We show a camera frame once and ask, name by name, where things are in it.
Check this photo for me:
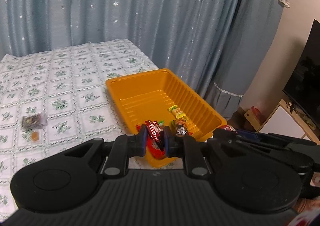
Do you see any red snack packet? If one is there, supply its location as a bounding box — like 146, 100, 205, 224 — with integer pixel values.
146, 127, 165, 160
220, 125, 237, 133

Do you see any long green snack packet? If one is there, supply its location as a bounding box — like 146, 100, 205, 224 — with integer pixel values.
170, 117, 193, 136

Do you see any small green snack packet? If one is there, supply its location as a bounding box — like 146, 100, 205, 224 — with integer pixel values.
158, 120, 164, 127

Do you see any dark red candy wrapper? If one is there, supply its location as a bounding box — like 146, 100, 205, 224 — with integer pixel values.
145, 120, 164, 151

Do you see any person's right hand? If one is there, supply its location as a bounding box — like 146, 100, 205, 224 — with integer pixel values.
294, 171, 319, 214

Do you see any white tv cabinet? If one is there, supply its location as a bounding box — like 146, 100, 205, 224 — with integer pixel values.
258, 99, 319, 145

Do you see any orange plastic tray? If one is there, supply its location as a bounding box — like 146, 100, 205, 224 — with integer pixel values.
105, 68, 228, 168

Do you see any yellow candy in tray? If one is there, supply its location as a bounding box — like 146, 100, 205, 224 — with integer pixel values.
168, 104, 186, 119

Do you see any black television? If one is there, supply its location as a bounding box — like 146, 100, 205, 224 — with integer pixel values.
283, 20, 320, 127

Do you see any floral plastic tablecloth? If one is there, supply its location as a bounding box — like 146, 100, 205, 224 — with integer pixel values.
1, 39, 156, 220

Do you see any small tan candy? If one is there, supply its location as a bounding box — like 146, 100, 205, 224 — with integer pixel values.
30, 131, 40, 142

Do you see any dark clear snack packet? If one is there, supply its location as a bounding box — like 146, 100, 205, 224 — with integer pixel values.
21, 113, 47, 130

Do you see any blue star curtain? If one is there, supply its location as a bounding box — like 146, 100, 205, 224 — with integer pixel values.
1, 0, 238, 95

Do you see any lace trimmed blue cover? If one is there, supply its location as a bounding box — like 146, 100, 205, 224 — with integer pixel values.
204, 0, 290, 120

